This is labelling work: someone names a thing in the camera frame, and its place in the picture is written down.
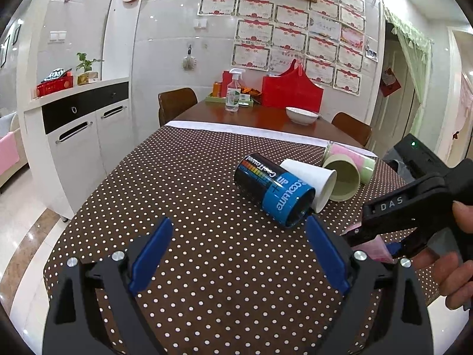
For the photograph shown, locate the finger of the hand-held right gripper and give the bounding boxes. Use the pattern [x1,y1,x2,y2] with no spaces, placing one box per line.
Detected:
[384,242,412,260]
[339,226,378,248]

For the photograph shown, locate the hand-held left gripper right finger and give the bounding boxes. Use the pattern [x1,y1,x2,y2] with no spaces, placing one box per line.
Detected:
[305,214,434,355]

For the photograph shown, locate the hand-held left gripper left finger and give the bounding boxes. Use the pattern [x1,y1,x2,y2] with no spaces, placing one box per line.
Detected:
[42,216,174,355]

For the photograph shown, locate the blue and black cup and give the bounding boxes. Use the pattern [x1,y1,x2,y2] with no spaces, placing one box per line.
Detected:
[234,153,316,229]

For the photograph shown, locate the green plastic cup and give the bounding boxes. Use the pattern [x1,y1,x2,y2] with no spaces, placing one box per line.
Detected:
[322,154,361,202]

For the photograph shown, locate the clear cup with towels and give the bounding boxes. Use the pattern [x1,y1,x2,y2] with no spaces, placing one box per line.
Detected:
[323,141,378,185]

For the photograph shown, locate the white paper cup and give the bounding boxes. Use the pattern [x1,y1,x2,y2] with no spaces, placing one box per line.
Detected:
[280,159,338,214]

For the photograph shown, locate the person's right hand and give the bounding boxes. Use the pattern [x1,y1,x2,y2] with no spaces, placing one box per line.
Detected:
[411,200,473,310]

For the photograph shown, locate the pink packet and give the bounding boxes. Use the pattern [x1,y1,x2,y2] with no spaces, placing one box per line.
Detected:
[370,238,393,264]

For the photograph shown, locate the brown polka-dot tablecloth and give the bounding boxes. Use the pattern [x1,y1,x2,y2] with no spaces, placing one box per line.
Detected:
[42,120,444,355]

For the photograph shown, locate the brown chair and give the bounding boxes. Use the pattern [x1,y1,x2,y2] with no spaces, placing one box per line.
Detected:
[331,112,372,147]
[158,88,199,127]

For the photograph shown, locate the red door ornament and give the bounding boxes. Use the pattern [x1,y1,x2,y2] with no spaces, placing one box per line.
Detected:
[380,67,402,98]

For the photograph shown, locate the white and black cabinet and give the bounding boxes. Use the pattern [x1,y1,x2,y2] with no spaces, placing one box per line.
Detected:
[24,78,130,220]

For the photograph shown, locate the white bowl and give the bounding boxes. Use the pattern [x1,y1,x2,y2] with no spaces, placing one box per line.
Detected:
[285,106,321,125]

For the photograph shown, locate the green lace curtain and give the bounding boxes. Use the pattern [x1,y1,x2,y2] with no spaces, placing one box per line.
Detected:
[384,7,434,134]

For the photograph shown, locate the red gift bag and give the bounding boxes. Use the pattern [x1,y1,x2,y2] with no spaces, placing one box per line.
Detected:
[262,59,324,112]

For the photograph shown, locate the green tray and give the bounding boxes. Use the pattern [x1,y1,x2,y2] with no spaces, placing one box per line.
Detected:
[205,92,260,107]

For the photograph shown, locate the sofa with pink cover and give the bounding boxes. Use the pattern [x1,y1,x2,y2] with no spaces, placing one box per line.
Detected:
[0,113,30,193]

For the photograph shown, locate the clear spray bottle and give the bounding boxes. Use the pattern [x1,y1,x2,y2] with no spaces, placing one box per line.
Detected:
[225,68,243,112]

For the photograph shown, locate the red gift box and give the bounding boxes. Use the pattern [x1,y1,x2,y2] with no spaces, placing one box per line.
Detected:
[36,75,74,99]

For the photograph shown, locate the potted green plant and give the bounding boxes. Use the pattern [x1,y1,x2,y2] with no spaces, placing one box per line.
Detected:
[76,52,104,84]

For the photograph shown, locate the white hanging wall brush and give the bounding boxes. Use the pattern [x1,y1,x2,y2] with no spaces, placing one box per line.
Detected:
[182,44,197,71]

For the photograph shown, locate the wall of certificates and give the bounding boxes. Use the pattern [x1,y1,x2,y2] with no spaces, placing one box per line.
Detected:
[197,0,367,97]

